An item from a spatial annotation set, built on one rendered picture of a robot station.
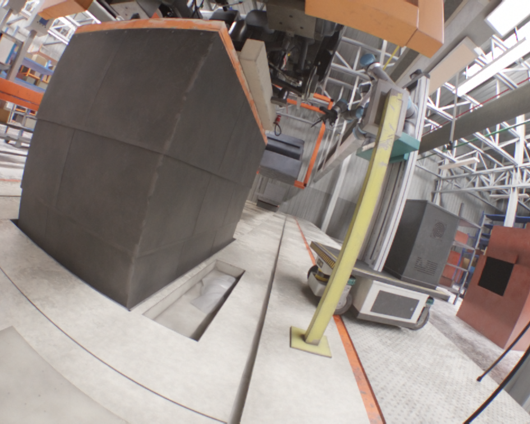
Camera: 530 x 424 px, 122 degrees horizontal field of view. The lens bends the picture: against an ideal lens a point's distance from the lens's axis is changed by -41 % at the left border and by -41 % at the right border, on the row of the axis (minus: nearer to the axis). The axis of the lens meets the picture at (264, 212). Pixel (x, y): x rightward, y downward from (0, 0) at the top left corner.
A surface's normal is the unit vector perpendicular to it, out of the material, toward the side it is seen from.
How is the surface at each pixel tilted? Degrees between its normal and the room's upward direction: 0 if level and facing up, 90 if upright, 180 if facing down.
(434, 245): 90
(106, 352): 0
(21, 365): 0
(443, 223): 90
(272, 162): 90
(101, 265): 90
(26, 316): 0
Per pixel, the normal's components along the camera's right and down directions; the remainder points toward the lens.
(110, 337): 0.33, -0.94
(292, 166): -0.10, 0.03
